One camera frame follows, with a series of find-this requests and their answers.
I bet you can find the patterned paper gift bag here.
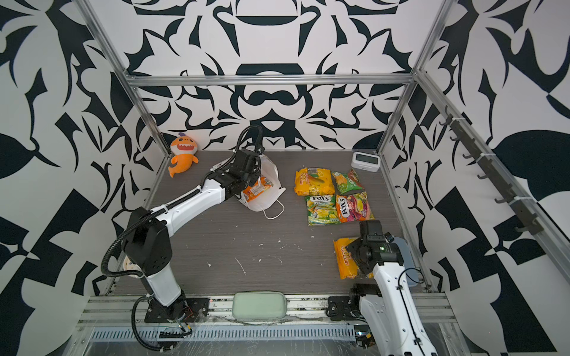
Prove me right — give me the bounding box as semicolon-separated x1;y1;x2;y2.
237;154;286;220

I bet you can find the yellow snack packet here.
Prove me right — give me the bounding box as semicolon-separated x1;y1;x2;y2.
334;237;373;280
294;168;335;197

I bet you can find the green Fox's candy packet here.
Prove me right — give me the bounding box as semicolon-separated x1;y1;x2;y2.
305;195;340;225

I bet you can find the small green orange snack packet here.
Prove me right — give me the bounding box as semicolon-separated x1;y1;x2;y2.
332;169;364;194

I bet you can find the orange pink Fox's candy packet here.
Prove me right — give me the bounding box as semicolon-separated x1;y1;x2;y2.
335;191;375;223

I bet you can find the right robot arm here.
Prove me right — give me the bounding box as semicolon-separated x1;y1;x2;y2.
347;220;438;355

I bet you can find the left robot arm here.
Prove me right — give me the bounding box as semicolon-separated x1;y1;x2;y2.
100;125;264;352

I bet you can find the orange snack packet in bag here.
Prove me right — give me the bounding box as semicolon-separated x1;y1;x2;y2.
242;175;274;203

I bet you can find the orange shark plush toy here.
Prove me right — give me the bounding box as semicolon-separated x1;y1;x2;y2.
168;133;199;178

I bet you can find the white digital clock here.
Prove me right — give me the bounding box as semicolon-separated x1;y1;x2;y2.
351;151;380;172

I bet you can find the green pouch case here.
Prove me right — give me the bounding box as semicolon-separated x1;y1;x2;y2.
232;292;287;321

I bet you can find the blue pouch case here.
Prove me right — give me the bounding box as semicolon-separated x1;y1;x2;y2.
394;237;423;287

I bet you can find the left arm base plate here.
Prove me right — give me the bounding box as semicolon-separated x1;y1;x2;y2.
144;298;210;323

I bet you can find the white cable duct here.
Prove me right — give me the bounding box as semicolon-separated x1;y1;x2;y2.
91;324;356;342

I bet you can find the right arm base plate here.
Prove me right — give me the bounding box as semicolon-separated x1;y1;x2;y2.
325;296;365;321

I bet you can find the black wall hook rack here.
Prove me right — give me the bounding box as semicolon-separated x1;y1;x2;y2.
439;105;544;235

